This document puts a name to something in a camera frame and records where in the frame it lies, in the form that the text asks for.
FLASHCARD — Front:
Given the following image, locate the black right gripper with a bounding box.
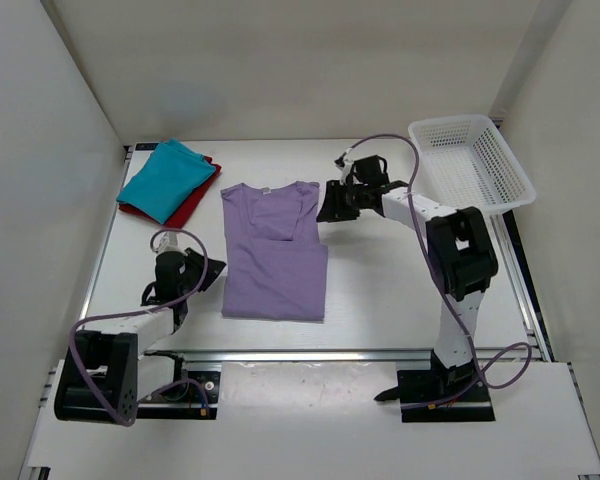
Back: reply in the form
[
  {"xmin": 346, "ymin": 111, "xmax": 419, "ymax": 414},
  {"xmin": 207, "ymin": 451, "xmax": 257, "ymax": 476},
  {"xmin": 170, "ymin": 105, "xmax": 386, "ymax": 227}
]
[{"xmin": 317, "ymin": 182, "xmax": 369, "ymax": 225}]

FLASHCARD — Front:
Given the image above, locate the lilac t shirt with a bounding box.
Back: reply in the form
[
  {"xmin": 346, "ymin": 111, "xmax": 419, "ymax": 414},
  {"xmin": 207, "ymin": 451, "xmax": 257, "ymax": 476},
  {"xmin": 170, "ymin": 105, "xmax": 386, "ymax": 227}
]
[{"xmin": 221, "ymin": 181, "xmax": 328, "ymax": 322}]

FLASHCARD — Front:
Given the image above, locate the red t shirt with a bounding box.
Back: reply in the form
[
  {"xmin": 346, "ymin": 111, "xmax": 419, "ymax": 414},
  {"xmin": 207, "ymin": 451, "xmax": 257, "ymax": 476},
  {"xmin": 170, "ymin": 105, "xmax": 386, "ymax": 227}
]
[{"xmin": 118, "ymin": 156, "xmax": 222, "ymax": 228}]

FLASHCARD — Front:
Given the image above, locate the teal t shirt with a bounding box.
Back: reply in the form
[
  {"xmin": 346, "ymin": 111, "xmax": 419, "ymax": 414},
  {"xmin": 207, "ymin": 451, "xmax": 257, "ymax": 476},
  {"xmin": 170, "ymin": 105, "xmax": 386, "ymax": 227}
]
[{"xmin": 116, "ymin": 139, "xmax": 216, "ymax": 225}]

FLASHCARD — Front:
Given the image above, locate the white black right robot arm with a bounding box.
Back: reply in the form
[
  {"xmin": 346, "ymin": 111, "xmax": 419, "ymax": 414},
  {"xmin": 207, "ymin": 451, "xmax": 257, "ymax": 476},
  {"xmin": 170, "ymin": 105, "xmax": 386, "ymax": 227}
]
[{"xmin": 317, "ymin": 155, "xmax": 498, "ymax": 408}]

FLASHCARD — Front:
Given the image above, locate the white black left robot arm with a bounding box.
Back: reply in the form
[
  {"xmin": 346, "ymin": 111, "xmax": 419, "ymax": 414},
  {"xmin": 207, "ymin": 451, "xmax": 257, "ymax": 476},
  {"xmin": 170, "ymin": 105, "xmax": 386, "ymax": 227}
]
[{"xmin": 54, "ymin": 248, "xmax": 226, "ymax": 426}]

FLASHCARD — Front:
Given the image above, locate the blue label sticker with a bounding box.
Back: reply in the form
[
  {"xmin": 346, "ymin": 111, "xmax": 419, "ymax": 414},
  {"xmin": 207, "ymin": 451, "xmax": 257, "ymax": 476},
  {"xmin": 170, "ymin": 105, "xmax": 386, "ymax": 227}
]
[{"xmin": 134, "ymin": 142, "xmax": 159, "ymax": 151}]

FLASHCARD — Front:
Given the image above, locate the white plastic basket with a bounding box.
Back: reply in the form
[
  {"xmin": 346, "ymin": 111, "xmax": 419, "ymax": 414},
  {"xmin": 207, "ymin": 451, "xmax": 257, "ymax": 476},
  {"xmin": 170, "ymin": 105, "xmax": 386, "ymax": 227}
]
[{"xmin": 408, "ymin": 114, "xmax": 537, "ymax": 217}]

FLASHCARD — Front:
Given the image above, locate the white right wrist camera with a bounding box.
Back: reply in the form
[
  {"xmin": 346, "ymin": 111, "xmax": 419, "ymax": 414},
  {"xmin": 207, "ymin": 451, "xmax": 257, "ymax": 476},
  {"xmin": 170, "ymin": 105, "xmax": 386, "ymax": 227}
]
[{"xmin": 334, "ymin": 151, "xmax": 354, "ymax": 182}]

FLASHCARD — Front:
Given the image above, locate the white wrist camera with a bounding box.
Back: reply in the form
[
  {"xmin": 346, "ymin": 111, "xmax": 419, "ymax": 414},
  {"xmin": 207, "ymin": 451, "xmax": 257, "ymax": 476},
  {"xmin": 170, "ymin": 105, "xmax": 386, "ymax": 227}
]
[
  {"xmin": 150, "ymin": 230, "xmax": 182, "ymax": 255},
  {"xmin": 334, "ymin": 151, "xmax": 354, "ymax": 182}
]

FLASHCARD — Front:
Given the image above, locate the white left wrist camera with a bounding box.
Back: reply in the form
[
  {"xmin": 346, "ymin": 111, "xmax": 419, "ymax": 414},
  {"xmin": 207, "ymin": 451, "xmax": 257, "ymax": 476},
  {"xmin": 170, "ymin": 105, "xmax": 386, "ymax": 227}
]
[{"xmin": 150, "ymin": 230, "xmax": 182, "ymax": 255}]

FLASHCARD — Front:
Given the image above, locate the aluminium table rail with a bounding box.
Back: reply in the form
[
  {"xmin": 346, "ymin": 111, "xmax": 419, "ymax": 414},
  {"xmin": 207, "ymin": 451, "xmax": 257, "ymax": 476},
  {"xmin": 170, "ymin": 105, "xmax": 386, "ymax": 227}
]
[{"xmin": 182, "ymin": 349, "xmax": 430, "ymax": 363}]

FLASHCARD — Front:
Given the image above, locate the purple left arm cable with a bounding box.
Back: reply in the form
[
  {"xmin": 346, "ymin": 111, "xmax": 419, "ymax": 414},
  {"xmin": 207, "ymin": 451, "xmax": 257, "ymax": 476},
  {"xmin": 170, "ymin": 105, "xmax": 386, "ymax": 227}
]
[{"xmin": 69, "ymin": 228, "xmax": 211, "ymax": 427}]

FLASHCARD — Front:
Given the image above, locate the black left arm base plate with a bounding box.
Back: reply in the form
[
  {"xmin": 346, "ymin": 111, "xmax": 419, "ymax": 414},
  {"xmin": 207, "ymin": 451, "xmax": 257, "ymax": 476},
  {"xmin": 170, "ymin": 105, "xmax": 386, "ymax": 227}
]
[{"xmin": 137, "ymin": 362, "xmax": 222, "ymax": 421}]

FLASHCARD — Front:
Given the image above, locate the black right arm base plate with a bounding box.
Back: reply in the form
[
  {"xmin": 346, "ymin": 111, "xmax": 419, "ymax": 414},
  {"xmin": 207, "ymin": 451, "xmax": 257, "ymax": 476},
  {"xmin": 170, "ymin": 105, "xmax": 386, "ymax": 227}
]
[{"xmin": 374, "ymin": 368, "xmax": 496, "ymax": 423}]

